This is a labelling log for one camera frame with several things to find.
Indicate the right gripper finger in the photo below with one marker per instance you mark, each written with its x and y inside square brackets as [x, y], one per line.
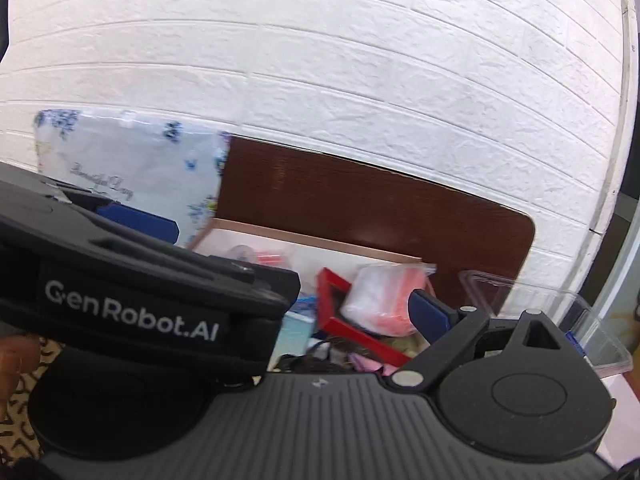
[452, 336]

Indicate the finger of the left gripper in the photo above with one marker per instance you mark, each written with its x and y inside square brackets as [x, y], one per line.
[144, 222]

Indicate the zip bag with red strips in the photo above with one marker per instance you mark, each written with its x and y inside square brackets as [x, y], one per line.
[377, 301]

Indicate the bare left hand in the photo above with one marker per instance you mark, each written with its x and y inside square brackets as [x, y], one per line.
[20, 354]

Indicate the open cardboard box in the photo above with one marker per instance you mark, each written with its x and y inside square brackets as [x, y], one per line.
[270, 258]

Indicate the floral plastic bag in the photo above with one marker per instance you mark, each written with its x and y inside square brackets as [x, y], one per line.
[167, 167]

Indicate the dark brown board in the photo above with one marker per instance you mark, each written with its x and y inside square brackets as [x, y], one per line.
[335, 198]

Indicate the clear plastic container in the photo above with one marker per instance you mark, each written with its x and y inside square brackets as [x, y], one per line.
[508, 299]

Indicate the red frame box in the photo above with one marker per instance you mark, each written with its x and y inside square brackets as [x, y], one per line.
[332, 291]

